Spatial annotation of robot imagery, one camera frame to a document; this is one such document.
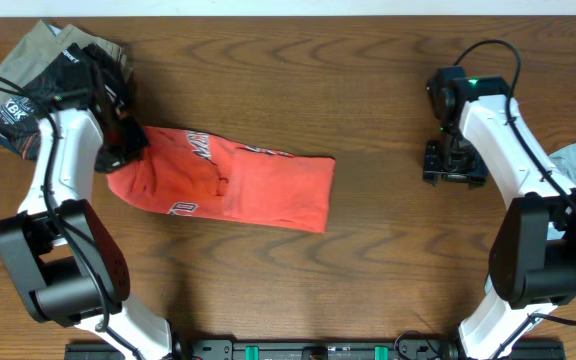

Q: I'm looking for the red t-shirt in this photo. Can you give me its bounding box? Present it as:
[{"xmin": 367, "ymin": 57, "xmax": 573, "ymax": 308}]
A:
[{"xmin": 107, "ymin": 126, "xmax": 336, "ymax": 233}]

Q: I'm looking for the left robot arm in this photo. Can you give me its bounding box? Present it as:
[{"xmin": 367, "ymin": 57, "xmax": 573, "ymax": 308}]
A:
[{"xmin": 0, "ymin": 44, "xmax": 183, "ymax": 359}]

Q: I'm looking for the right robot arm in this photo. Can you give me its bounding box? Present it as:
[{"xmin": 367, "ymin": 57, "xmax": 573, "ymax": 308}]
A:
[{"xmin": 423, "ymin": 66, "xmax": 576, "ymax": 359}]

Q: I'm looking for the black patterned folded shirt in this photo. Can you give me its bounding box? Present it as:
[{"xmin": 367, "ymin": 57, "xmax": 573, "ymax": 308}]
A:
[{"xmin": 0, "ymin": 43, "xmax": 130, "ymax": 160}]

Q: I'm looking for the khaki folded garment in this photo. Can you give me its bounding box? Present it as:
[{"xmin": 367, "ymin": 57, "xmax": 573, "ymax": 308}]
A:
[{"xmin": 0, "ymin": 19, "xmax": 134, "ymax": 136}]

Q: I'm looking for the left black cable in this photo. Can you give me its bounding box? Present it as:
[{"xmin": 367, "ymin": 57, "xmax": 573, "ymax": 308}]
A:
[{"xmin": 0, "ymin": 70, "xmax": 144, "ymax": 360}]

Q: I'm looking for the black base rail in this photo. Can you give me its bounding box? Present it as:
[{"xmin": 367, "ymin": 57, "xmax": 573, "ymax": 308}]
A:
[{"xmin": 64, "ymin": 337, "xmax": 567, "ymax": 360}]

